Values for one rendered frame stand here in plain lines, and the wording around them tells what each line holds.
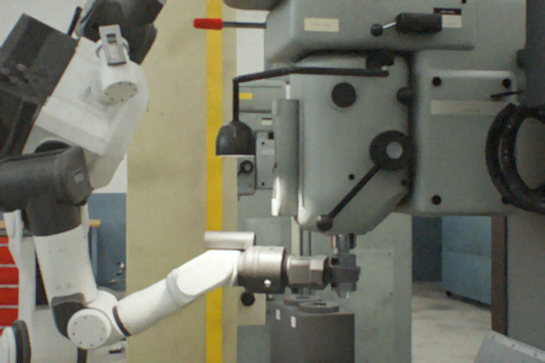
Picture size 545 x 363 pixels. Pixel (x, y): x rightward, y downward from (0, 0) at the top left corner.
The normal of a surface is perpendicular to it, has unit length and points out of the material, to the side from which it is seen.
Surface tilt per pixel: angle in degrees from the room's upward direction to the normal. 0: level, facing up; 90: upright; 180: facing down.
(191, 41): 90
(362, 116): 90
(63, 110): 59
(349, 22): 90
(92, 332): 103
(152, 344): 90
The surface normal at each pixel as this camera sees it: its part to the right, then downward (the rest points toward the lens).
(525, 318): -0.98, 0.00
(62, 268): 0.03, 0.22
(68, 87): 0.43, -0.52
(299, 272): -0.17, 0.00
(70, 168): 0.98, -0.14
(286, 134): 0.21, 0.00
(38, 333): 0.50, -0.15
